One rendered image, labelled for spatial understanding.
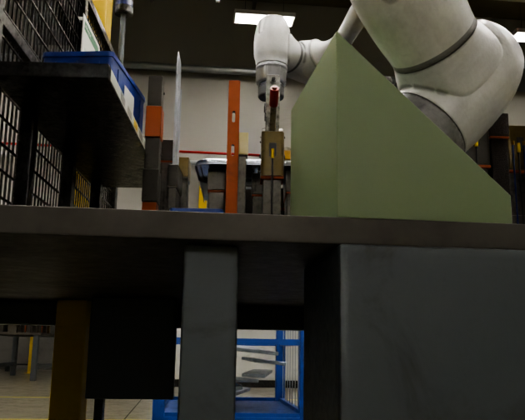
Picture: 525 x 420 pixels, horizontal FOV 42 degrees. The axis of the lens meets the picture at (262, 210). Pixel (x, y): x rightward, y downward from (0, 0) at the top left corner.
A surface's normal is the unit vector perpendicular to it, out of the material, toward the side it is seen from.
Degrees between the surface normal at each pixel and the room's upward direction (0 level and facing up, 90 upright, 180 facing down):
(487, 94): 106
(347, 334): 90
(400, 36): 143
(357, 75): 90
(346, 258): 90
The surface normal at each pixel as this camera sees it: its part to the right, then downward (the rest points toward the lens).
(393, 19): -0.40, 0.64
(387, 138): 0.15, -0.19
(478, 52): 0.46, 0.07
